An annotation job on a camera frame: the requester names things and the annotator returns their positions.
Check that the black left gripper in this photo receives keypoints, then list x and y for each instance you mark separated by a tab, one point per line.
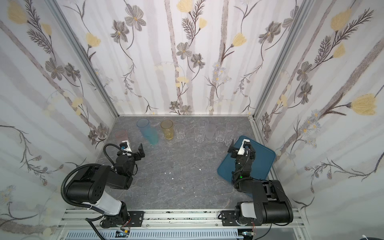
134	154

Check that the clear faceted glass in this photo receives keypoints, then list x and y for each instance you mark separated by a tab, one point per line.
232	128
180	131
202	124
221	134
199	134

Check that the green frosted glass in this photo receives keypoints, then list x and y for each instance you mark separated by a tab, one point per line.
153	138

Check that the teal plastic tray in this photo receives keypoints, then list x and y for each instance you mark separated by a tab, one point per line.
261	166

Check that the blue frosted glass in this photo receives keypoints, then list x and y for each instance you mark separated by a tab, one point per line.
145	128

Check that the yellow transparent glass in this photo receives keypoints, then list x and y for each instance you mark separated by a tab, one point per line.
168	129

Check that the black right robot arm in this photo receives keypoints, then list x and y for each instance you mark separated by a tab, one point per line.
270	204

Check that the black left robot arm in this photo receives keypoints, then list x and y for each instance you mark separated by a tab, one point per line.
85	186

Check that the pink transparent glass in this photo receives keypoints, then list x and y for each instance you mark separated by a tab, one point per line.
121	135

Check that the white frosted glass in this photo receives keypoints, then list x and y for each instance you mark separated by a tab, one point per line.
210	131

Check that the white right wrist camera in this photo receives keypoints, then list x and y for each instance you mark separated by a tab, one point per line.
243	150

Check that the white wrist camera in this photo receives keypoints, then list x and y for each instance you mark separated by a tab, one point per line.
125	146
243	150

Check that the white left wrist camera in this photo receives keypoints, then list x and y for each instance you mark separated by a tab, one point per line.
125	146

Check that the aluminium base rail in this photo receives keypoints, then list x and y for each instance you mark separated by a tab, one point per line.
73	225

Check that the white slotted cable duct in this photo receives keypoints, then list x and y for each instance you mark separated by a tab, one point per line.
192	234

